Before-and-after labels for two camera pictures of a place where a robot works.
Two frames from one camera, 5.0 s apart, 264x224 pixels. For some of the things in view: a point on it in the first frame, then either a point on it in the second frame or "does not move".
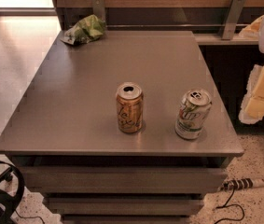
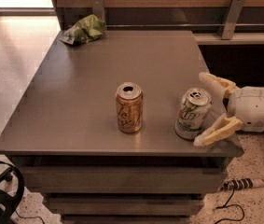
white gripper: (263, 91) → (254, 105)
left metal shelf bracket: (99, 7) does not move
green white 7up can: (193, 110) does not move
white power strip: (240, 184) does not move
